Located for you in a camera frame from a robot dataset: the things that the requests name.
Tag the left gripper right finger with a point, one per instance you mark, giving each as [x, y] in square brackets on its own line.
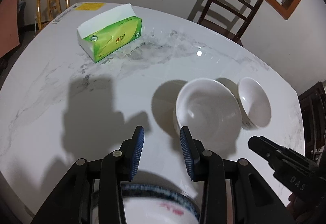
[192, 149]

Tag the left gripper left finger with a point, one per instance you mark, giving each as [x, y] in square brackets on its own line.
[135, 149]

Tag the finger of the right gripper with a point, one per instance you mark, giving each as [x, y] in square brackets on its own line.
[264, 149]

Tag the white Rabbit bowl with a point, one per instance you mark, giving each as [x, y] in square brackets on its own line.
[210, 111]

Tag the white Dog bowl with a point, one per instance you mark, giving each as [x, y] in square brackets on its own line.
[255, 104]

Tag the large blue floral plate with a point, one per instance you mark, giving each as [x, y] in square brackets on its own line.
[130, 190]

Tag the white pink-flower plate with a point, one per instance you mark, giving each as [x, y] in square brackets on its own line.
[156, 210]

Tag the person's right hand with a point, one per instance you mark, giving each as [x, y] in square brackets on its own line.
[304, 212]

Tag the dark chair at right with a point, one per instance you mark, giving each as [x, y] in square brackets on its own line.
[312, 104]

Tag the green tissue box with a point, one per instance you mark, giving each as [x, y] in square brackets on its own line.
[107, 32]

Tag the yellow label on table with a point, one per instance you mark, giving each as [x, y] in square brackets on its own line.
[89, 6]

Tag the dark wooden chair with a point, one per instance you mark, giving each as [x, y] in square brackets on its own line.
[225, 32]

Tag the bamboo chair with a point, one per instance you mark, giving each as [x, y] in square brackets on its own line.
[53, 7]

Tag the pink cloth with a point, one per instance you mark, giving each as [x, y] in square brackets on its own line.
[8, 26]

